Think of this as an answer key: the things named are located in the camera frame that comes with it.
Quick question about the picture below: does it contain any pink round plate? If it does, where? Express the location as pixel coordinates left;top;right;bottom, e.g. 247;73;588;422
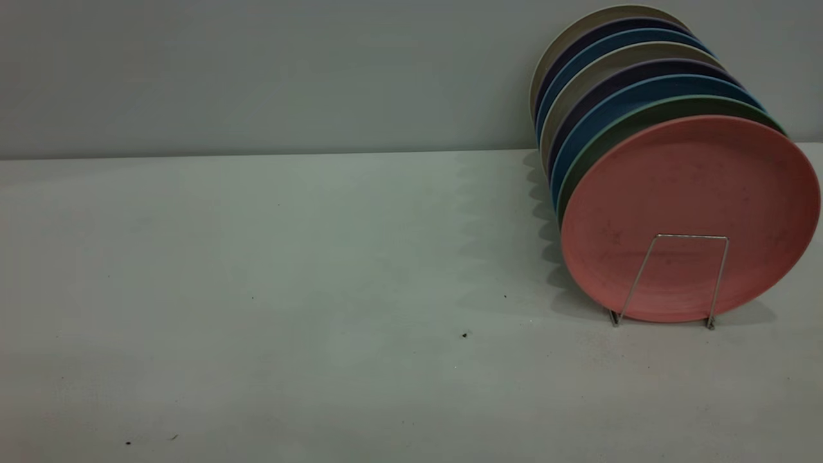
560;115;822;324

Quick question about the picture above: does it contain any green round plate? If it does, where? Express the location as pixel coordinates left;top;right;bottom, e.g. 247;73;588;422
556;95;787;227

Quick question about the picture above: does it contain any blue round plate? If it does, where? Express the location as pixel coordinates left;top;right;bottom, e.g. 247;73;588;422
533;28;712;146
550;73;766;210

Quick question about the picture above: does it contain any beige round plate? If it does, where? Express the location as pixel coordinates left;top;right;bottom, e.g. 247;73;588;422
538;41;722;172
527;5;684;120

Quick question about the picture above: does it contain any purple round plate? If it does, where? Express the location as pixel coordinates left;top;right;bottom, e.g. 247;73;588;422
545;58;741;182
529;16;692;124

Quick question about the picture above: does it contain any metal wire plate rack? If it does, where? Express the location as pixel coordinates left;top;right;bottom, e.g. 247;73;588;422
607;233;731;331

